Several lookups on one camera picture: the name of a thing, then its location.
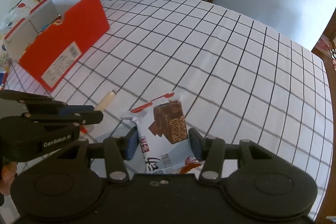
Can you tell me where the cream sausage stick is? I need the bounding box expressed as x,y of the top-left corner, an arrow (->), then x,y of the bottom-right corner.
94,90 -> 116,111

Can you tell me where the white chocolate wafer packet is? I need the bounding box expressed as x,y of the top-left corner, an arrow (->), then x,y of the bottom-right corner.
121,91 -> 203,174

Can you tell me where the person's left hand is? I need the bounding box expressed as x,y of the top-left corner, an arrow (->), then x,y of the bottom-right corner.
0,161 -> 18,206

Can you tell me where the red white cardboard box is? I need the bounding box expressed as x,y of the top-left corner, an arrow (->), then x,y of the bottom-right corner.
2,0 -> 111,92

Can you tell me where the black grid white tablecloth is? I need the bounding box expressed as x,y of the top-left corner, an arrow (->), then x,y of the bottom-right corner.
2,0 -> 330,217

